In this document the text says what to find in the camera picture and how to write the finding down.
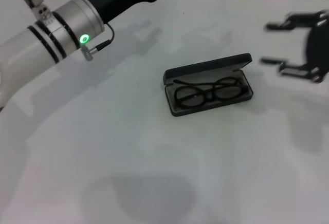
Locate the black glasses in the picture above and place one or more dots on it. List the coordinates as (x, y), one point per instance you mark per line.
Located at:
(191, 97)

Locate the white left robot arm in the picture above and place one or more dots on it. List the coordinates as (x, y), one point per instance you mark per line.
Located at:
(25, 54)

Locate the black glasses case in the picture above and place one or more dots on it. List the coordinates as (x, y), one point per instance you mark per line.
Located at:
(205, 66)

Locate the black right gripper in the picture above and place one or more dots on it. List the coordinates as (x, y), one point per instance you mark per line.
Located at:
(320, 46)

